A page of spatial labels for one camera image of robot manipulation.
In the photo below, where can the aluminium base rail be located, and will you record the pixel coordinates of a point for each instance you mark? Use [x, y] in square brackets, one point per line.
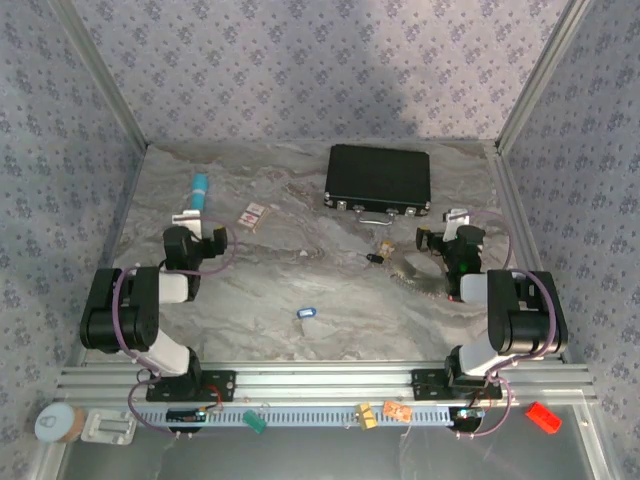
[325, 380]

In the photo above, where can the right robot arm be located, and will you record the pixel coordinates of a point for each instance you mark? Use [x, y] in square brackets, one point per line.
[520, 320]

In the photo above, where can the right circuit board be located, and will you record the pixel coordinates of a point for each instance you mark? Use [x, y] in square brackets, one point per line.
[468, 413]

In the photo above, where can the green key tag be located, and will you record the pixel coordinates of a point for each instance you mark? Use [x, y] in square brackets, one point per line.
[255, 422]

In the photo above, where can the orange key tag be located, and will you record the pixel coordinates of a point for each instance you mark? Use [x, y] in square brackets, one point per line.
[398, 411]

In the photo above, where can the key with black tag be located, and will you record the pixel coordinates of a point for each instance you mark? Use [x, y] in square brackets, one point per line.
[373, 258]

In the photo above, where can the small red white matchbox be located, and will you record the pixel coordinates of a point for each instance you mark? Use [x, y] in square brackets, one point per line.
[253, 216]

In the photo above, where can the key with yellow tag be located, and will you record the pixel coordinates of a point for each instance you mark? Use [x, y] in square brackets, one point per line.
[385, 248]

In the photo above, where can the aluminium side rail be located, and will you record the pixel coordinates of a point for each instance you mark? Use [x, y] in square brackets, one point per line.
[126, 207]
[512, 200]

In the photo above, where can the left circuit board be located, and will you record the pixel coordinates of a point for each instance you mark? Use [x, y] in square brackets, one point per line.
[186, 415]

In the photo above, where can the circuit board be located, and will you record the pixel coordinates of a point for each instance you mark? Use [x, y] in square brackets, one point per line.
[186, 415]
[468, 413]

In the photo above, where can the yellow key tag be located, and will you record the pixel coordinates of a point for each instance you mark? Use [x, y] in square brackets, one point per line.
[366, 416]

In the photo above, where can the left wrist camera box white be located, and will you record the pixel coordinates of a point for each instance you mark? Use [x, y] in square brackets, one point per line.
[186, 221]

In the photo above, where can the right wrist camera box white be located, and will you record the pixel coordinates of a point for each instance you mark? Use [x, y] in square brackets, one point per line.
[456, 222]

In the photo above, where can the red plastic block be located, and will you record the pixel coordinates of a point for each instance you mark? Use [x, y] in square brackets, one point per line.
[542, 417]

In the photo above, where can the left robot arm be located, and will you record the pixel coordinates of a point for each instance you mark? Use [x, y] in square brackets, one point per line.
[135, 320]

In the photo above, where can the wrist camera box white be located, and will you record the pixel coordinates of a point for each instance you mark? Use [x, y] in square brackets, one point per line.
[456, 222]
[186, 221]

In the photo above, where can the aluminium frame post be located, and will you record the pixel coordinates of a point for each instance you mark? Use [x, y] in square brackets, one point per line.
[101, 70]
[544, 70]

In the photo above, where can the tape roll with white cap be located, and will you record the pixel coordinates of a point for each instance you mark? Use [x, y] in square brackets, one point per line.
[52, 424]

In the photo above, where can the teal plastic tube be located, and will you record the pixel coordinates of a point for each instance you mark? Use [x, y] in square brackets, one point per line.
[199, 192]

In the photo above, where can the large metal keyring with keys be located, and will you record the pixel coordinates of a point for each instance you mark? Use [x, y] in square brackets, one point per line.
[420, 283]

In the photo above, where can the key with blue tag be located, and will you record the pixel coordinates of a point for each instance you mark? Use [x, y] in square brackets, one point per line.
[306, 312]

